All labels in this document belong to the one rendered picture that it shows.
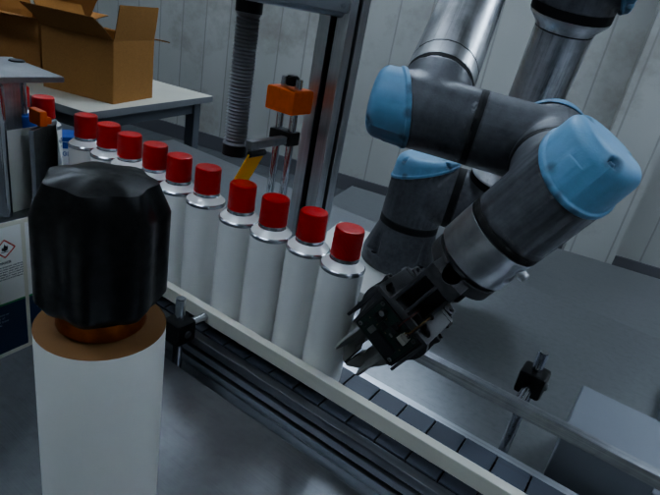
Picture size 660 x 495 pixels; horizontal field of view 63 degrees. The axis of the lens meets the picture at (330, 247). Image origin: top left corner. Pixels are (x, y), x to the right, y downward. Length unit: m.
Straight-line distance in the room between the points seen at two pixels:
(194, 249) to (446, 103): 0.38
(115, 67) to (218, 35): 2.32
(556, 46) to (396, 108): 0.40
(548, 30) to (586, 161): 0.47
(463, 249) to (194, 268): 0.39
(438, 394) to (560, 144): 0.46
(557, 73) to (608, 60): 2.94
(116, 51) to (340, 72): 1.71
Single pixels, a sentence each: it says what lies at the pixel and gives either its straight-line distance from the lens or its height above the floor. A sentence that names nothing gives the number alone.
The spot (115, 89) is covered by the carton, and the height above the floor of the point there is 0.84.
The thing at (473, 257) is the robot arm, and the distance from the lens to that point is 0.47.
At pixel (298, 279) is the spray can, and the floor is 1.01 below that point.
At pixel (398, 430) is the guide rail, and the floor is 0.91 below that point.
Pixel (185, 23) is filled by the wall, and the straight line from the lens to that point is 4.79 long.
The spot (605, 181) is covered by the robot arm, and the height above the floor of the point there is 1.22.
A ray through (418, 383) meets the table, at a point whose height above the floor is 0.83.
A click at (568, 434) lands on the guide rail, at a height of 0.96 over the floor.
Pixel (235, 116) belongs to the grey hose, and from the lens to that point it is 0.78.
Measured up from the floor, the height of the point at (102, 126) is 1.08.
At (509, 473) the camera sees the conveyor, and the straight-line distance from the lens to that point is 0.65.
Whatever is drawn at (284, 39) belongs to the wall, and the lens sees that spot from 4.31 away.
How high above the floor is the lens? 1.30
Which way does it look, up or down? 24 degrees down
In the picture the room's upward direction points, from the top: 11 degrees clockwise
